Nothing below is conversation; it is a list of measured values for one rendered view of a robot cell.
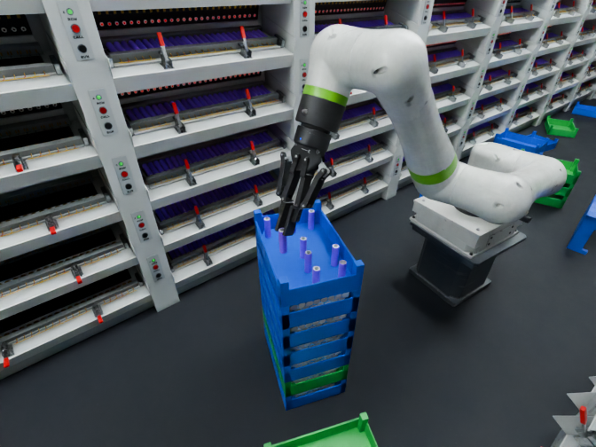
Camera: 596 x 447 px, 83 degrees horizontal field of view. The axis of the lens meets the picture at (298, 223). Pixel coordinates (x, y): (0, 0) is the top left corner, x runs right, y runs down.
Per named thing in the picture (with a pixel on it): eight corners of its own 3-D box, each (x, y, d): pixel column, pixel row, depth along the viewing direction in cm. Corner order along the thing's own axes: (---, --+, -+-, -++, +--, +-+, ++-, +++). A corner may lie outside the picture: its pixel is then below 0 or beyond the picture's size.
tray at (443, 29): (486, 35, 193) (502, 8, 182) (422, 45, 162) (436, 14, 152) (458, 21, 202) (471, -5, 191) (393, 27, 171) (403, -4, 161)
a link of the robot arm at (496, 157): (497, 208, 117) (516, 157, 106) (453, 192, 126) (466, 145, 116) (511, 195, 124) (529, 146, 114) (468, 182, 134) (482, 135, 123)
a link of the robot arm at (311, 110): (290, 89, 67) (326, 98, 62) (323, 103, 76) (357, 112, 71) (282, 120, 68) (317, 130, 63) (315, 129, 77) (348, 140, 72)
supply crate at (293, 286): (361, 289, 81) (364, 264, 77) (280, 309, 77) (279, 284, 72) (318, 221, 105) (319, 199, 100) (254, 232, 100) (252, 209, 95)
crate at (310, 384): (347, 378, 105) (349, 364, 100) (285, 397, 100) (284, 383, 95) (315, 306, 128) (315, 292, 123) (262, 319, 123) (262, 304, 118)
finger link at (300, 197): (313, 158, 73) (318, 159, 72) (302, 207, 75) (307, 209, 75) (302, 155, 70) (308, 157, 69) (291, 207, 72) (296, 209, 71)
